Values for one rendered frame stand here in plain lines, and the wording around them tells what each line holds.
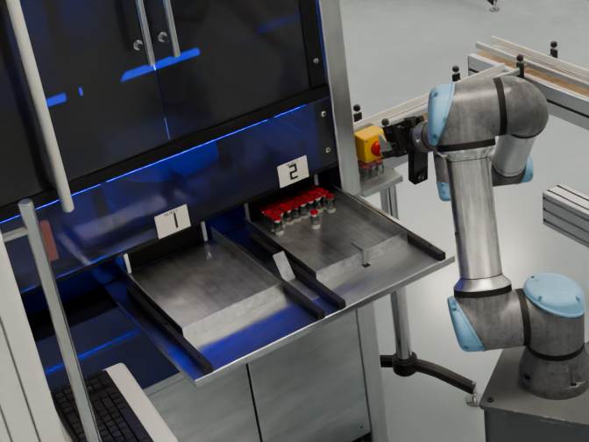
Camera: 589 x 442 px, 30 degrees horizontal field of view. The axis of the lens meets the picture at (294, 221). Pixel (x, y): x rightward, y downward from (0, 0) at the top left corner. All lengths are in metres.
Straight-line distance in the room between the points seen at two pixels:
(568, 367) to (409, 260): 0.51
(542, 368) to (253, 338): 0.62
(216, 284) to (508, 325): 0.75
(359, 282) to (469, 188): 0.47
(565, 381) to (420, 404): 1.29
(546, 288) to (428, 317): 1.70
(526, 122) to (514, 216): 2.28
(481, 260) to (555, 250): 2.05
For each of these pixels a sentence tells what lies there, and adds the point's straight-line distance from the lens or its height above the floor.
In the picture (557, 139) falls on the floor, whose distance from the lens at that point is 5.02.
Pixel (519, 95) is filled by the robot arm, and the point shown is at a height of 1.38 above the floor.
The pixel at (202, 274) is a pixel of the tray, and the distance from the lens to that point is 2.65.
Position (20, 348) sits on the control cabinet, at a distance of 1.92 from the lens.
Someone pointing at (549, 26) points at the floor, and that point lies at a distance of 6.26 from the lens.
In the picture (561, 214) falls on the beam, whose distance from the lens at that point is 3.48.
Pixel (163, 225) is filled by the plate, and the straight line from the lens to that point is 2.60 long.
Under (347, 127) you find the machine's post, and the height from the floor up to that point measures 1.08.
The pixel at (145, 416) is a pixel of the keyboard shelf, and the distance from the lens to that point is 2.39.
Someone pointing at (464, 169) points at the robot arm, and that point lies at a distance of 2.17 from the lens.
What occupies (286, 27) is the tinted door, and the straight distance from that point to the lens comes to 2.62.
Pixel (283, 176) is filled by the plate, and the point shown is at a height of 1.02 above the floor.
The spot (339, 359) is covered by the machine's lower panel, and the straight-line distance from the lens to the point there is 3.10.
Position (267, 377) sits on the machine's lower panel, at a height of 0.46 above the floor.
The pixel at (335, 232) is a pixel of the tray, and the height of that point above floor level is 0.88.
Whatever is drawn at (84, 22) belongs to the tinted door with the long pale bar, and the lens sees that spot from 2.38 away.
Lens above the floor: 2.29
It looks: 30 degrees down
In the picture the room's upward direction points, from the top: 9 degrees counter-clockwise
